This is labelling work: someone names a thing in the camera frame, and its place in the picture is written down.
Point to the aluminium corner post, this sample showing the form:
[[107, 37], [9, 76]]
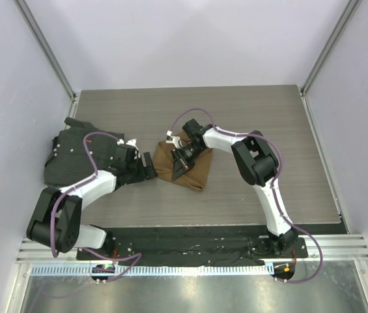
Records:
[[334, 37], [43, 44]]

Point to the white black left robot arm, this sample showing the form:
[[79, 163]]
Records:
[[56, 219]]

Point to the aluminium frame rail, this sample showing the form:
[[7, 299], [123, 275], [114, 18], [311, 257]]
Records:
[[334, 248]]

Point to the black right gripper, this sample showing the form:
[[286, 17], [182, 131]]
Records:
[[180, 165]]

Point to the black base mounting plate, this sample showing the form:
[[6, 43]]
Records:
[[197, 246]]

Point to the white slotted cable duct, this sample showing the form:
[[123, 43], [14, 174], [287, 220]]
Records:
[[94, 269]]

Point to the brown cloth napkin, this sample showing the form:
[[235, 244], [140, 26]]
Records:
[[195, 179]]

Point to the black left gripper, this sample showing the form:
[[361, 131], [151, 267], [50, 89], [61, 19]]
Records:
[[147, 171]]

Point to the right aluminium corner post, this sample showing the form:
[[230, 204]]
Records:
[[334, 37]]

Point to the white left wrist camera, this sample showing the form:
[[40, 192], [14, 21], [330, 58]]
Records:
[[132, 142]]

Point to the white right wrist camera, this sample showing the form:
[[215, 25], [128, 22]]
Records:
[[171, 139]]

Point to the left aluminium corner post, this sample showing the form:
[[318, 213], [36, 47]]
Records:
[[43, 44]]

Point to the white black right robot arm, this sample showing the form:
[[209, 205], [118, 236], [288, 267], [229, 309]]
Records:
[[256, 163]]

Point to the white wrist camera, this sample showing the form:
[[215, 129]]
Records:
[[171, 139], [132, 142]]

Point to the dark striped folded shirt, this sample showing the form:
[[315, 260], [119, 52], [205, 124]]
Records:
[[68, 162]]

